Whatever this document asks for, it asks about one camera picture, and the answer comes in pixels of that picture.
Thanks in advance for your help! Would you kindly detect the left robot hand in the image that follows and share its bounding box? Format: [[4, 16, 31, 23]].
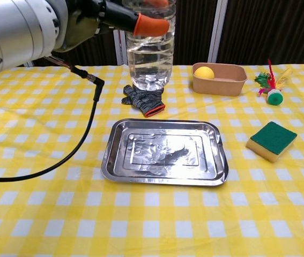
[[54, 0, 171, 53]]

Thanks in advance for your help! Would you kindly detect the transparent water bottle white cap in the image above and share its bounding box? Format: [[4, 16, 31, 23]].
[[121, 0, 177, 93]]

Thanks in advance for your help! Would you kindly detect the rectangular metal tray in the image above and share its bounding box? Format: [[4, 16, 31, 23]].
[[100, 118, 229, 187]]

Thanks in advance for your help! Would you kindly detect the grey knit work glove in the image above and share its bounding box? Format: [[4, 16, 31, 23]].
[[121, 84, 166, 118]]

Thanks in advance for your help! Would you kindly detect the yellow ball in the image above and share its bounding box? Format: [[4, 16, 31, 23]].
[[194, 66, 215, 80]]

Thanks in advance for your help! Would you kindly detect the brown paper food container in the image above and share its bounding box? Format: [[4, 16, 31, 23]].
[[191, 62, 249, 97]]

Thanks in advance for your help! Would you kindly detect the colourful feather shuttlecock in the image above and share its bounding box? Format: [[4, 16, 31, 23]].
[[254, 58, 293, 106]]

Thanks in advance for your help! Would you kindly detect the yellow white checkered tablecloth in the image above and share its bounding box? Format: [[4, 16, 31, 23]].
[[0, 63, 304, 257]]

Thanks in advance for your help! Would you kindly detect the green and yellow sponge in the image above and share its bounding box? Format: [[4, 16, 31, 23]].
[[246, 120, 298, 163]]

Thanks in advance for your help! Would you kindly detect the white partition post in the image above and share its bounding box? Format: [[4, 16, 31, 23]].
[[113, 28, 128, 66], [207, 0, 229, 65]]

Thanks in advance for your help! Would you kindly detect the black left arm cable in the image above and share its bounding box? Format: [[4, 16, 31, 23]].
[[0, 55, 106, 183]]

